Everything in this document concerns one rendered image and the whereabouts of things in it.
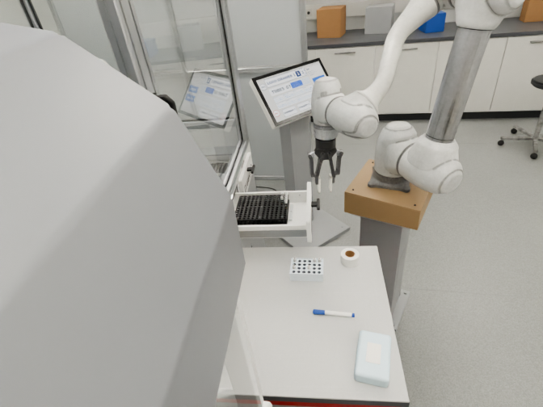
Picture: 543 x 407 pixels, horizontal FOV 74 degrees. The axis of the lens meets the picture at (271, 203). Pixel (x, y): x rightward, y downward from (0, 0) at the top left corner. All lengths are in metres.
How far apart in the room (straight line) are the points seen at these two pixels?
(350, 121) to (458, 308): 1.55
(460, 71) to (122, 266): 1.25
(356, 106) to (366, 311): 0.67
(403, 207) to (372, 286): 0.39
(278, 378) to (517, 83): 4.03
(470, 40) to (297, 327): 1.07
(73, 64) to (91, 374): 0.32
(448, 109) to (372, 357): 0.86
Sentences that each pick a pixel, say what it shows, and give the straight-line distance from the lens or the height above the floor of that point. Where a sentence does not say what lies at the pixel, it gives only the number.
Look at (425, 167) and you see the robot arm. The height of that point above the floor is 1.07.
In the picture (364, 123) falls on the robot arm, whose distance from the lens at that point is 1.11.
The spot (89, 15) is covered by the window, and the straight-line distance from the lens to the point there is 0.90.
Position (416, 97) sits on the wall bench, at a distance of 4.43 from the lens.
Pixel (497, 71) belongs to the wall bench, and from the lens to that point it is 4.53.
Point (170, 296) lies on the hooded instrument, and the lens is 0.36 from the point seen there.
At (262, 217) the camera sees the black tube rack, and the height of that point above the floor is 0.90.
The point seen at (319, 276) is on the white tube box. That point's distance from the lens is 1.37.
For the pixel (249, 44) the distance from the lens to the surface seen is 3.02.
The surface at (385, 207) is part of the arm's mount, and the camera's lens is 1.61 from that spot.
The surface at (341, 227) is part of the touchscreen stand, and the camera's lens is 2.76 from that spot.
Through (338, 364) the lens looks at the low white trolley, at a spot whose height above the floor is 0.76.
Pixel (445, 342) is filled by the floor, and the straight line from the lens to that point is 2.24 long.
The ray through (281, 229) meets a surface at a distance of 1.44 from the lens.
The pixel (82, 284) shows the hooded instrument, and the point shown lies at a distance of 0.29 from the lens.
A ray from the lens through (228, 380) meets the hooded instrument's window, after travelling 0.59.
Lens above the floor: 1.79
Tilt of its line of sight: 35 degrees down
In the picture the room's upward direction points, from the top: 7 degrees counter-clockwise
